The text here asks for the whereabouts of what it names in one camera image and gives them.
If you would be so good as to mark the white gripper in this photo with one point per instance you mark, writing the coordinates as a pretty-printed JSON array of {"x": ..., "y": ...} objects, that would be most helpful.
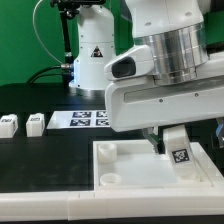
[{"x": 136, "y": 104}]

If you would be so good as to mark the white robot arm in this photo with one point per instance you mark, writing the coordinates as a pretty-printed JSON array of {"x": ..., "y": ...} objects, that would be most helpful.
[{"x": 166, "y": 78}]

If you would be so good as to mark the white square tabletop tray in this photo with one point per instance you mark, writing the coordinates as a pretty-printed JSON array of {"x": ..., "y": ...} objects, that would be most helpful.
[{"x": 133, "y": 164}]

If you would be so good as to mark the white L-shaped obstacle fence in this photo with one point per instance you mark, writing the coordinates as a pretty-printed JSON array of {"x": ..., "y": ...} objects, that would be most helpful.
[{"x": 69, "y": 206}]

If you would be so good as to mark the white marker sheet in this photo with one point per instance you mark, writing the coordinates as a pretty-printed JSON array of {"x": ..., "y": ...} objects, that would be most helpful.
[{"x": 78, "y": 119}]

